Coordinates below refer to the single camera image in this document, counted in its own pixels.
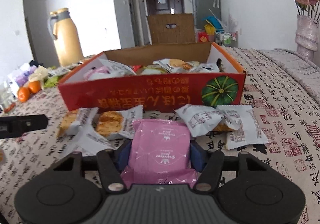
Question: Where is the brown wooden chair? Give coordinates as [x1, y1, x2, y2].
[147, 13, 196, 44]

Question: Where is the purple tissue pack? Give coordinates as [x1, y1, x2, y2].
[12, 68, 33, 87]

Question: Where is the red cardboard snack box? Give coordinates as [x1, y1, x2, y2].
[58, 42, 246, 112]

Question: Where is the orange mandarin front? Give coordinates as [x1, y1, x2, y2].
[17, 87, 30, 102]

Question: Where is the yellow thermos jug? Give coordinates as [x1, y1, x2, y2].
[48, 8, 84, 67]

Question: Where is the grey patterned runner cloth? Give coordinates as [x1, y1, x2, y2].
[257, 49, 320, 104]

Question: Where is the orange mandarin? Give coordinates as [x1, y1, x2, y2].
[17, 87, 30, 102]
[28, 81, 41, 94]

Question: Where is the orange mandarin back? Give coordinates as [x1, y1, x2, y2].
[28, 81, 41, 94]

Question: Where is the white cloth flower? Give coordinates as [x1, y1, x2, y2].
[28, 66, 48, 82]

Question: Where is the cracker pack with window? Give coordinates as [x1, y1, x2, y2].
[57, 107, 99, 138]

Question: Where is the pink textured vase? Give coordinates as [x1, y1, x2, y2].
[295, 15, 319, 61]

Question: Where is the wire storage rack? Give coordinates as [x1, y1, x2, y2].
[215, 30, 238, 47]

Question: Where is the calligraphy print tablecloth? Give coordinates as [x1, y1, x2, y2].
[1, 48, 319, 223]

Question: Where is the pink snack pack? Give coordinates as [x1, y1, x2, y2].
[121, 119, 197, 188]

